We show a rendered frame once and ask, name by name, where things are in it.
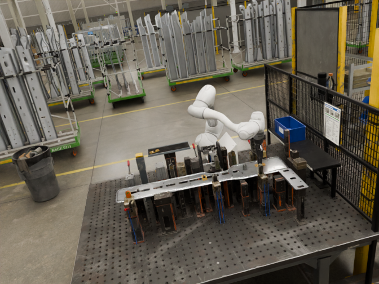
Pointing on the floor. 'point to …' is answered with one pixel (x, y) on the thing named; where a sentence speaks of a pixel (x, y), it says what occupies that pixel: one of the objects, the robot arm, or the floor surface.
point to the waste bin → (37, 172)
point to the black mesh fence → (331, 142)
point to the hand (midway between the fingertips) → (259, 160)
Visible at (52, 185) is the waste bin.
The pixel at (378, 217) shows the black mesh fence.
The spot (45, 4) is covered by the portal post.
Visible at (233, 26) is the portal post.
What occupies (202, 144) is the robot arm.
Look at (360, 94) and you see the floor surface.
